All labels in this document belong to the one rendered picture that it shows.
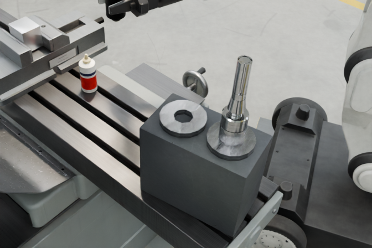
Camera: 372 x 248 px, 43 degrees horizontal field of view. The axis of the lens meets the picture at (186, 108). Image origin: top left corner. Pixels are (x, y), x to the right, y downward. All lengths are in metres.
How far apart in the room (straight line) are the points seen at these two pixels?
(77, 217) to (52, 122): 0.27
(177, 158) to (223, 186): 0.10
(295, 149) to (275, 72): 1.30
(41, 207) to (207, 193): 0.44
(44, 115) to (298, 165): 0.79
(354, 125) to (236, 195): 0.59
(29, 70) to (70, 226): 0.41
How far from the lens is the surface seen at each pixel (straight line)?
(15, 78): 1.25
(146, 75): 1.61
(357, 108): 1.28
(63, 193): 1.20
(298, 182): 1.47
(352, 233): 1.47
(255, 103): 2.60
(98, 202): 1.33
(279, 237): 1.44
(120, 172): 1.06
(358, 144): 1.43
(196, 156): 0.85
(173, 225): 0.98
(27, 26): 1.26
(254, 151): 0.87
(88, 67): 1.19
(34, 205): 1.17
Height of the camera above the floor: 1.72
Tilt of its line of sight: 43 degrees down
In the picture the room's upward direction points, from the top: 4 degrees clockwise
